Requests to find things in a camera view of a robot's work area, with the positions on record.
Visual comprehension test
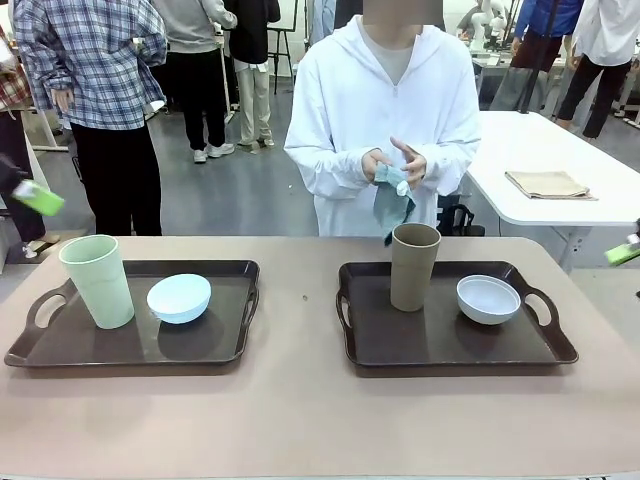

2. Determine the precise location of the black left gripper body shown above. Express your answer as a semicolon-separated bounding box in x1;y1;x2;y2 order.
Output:
0;153;30;199

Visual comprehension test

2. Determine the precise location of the beige cloth mat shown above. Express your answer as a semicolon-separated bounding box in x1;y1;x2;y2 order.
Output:
503;170;600;202

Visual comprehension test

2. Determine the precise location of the light green plastic cup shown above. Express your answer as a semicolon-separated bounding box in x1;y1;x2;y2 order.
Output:
58;234;136;330

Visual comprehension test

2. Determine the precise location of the white bowl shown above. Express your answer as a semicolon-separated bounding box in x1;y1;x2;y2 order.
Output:
455;274;522;327

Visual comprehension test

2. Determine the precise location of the dark brown plastic tray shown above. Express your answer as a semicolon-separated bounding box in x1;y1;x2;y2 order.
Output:
3;259;261;370
335;259;580;378

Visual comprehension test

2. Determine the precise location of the light blue bowl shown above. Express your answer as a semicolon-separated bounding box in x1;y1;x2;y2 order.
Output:
146;273;213;326

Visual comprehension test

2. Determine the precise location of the tan brown plastic cup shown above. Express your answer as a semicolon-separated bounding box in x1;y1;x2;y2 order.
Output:
390;223;442;313

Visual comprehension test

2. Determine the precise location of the teal cloth mat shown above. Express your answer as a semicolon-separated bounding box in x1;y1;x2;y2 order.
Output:
372;163;417;247

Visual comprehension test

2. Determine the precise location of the person's right forearm white sleeve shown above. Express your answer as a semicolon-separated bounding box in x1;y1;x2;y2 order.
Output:
284;144;374;197

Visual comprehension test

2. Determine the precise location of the person's left forearm white sleeve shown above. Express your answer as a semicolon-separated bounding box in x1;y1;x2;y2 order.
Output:
422;139;481;195

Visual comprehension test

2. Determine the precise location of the person's left hand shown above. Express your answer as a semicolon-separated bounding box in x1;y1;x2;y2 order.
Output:
389;137;429;189

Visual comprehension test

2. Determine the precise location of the person's right hand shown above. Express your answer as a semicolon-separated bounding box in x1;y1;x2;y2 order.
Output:
361;148;396;184

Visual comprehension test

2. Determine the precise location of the bystander in red plaid shirt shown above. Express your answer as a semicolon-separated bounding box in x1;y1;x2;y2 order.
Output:
0;24;49;246

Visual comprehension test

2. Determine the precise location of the white background table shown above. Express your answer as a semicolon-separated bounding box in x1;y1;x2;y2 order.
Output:
462;110;640;274

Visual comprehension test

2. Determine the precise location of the bystander in blue plaid shirt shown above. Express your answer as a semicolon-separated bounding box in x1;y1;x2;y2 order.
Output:
12;0;169;237

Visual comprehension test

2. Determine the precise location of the black plastic stool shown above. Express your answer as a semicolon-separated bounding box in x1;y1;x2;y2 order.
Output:
438;203;486;238

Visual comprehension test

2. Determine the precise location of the black vertical pole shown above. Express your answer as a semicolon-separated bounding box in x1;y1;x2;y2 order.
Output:
518;0;559;115

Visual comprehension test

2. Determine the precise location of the bystander in grey hoodie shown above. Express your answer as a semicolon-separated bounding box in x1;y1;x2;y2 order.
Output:
149;0;239;165

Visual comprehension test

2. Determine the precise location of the bystander in white shirt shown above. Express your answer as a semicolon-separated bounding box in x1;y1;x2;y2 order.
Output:
556;0;640;140

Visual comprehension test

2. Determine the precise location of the bystander in beige trousers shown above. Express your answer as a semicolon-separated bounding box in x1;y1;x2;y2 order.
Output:
224;0;281;148

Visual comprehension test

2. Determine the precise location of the bystander in blue jacket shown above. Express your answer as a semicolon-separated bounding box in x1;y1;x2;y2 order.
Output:
509;0;581;71

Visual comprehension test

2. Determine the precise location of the person in white hoodie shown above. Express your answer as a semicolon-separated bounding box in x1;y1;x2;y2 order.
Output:
283;13;482;238

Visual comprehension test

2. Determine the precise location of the white desk frame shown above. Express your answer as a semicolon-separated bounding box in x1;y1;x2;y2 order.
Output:
22;107;76;154

